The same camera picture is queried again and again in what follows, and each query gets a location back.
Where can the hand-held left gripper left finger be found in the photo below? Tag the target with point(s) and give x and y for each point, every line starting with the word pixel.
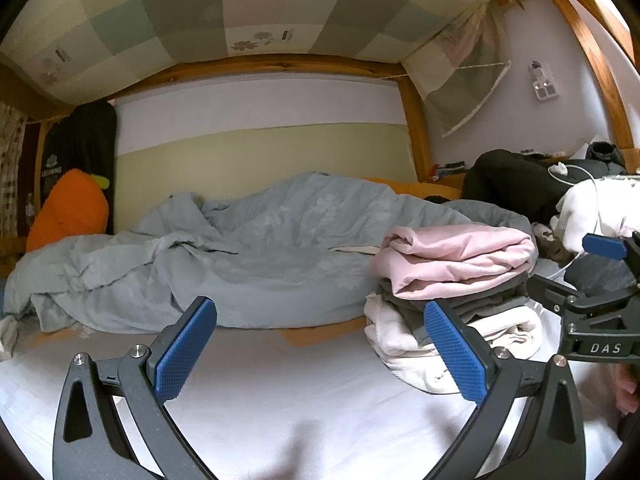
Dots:
pixel 185 350

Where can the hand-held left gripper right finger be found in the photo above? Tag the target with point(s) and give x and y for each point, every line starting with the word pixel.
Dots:
pixel 455 355

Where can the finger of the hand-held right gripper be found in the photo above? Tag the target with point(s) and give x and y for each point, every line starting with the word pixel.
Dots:
pixel 555 292
pixel 605 246

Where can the pink printed T-shirt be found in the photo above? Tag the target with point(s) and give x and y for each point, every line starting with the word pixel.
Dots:
pixel 450 255

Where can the person's right hand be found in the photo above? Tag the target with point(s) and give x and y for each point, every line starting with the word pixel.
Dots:
pixel 630 390

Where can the dark grey garment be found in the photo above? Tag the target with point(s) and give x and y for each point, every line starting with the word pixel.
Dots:
pixel 600 275

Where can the white fluffy garment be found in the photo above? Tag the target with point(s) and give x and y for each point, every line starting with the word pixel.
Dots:
pixel 580 210

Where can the grey folded garment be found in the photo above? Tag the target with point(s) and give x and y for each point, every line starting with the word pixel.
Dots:
pixel 495 305

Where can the cream folded garment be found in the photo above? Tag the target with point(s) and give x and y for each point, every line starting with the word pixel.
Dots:
pixel 395 340

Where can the black clothing pile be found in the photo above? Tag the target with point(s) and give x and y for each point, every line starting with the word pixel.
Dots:
pixel 505 185

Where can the grey-green duvet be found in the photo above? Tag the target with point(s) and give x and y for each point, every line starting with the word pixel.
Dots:
pixel 250 250

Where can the grey printed bed sheet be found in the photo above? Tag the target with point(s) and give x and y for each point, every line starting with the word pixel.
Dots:
pixel 300 400

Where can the white folded cloth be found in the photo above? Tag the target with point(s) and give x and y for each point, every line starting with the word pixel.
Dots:
pixel 7 335

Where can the orange carrot plush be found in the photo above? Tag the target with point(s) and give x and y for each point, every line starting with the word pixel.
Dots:
pixel 70 210

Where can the sheer checked bed curtain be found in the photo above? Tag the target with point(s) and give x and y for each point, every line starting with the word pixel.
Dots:
pixel 450 80

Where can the patterned curtain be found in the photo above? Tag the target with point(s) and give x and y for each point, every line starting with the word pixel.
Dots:
pixel 12 170

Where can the checked bunk cloth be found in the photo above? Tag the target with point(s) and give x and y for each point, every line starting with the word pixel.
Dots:
pixel 200 5

